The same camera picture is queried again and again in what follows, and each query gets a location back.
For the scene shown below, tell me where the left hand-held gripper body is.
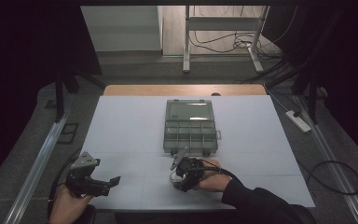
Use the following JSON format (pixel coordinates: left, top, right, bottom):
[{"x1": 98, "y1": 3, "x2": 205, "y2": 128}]
[{"x1": 65, "y1": 151, "x2": 111, "y2": 199}]

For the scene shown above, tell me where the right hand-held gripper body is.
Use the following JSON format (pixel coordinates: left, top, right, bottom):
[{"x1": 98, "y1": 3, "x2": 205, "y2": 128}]
[{"x1": 170, "y1": 147, "x2": 205, "y2": 185}]

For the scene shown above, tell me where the grey transparent compartment box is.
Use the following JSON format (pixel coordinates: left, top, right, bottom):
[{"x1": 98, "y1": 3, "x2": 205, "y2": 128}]
[{"x1": 162, "y1": 98, "x2": 222, "y2": 157}]

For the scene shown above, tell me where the person's right hand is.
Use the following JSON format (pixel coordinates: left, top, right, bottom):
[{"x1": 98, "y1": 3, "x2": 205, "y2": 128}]
[{"x1": 195, "y1": 158, "x2": 233, "y2": 193}]

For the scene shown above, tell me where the person's left hand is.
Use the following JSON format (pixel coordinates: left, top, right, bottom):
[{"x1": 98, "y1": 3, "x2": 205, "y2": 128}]
[{"x1": 48, "y1": 185, "x2": 92, "y2": 224}]

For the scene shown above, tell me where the white table board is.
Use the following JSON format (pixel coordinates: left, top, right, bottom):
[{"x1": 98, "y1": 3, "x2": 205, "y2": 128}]
[{"x1": 79, "y1": 94, "x2": 316, "y2": 211}]

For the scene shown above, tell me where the black metal stand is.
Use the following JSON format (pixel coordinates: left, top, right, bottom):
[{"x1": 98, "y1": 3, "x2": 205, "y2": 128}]
[
  {"x1": 54, "y1": 66, "x2": 106, "y2": 124},
  {"x1": 265, "y1": 59, "x2": 321, "y2": 125}
]

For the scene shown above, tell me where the white power strip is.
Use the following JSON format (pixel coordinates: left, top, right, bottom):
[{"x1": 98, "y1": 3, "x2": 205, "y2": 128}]
[{"x1": 284, "y1": 109, "x2": 312, "y2": 133}]

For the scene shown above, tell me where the black curtain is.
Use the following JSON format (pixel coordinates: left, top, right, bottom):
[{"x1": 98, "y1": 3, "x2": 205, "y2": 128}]
[
  {"x1": 0, "y1": 0, "x2": 103, "y2": 190},
  {"x1": 262, "y1": 0, "x2": 358, "y2": 169}
]

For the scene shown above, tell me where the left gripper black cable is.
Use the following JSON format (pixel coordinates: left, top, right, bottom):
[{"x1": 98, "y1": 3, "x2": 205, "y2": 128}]
[{"x1": 46, "y1": 148, "x2": 80, "y2": 218}]

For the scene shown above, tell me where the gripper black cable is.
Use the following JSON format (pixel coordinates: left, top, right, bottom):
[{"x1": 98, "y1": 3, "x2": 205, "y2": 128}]
[
  {"x1": 46, "y1": 148, "x2": 80, "y2": 218},
  {"x1": 201, "y1": 159, "x2": 358, "y2": 196}
]

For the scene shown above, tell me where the aluminium rail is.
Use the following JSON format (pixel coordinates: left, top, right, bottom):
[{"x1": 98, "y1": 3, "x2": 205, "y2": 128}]
[
  {"x1": 293, "y1": 94, "x2": 358, "y2": 224},
  {"x1": 3, "y1": 110, "x2": 71, "y2": 224}
]

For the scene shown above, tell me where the thin white cable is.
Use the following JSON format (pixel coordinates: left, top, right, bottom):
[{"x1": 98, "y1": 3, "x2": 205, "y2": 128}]
[{"x1": 263, "y1": 82, "x2": 290, "y2": 114}]

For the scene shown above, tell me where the tangle of black floor cables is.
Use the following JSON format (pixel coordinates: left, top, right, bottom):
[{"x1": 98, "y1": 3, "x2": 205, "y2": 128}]
[{"x1": 188, "y1": 5, "x2": 297, "y2": 62}]

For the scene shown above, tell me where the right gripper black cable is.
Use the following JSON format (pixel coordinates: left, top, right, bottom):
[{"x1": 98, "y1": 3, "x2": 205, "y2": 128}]
[{"x1": 201, "y1": 159, "x2": 358, "y2": 196}]

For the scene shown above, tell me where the white metal desk frame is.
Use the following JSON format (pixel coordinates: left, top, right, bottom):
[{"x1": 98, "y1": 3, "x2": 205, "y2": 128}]
[{"x1": 182, "y1": 5, "x2": 270, "y2": 75}]

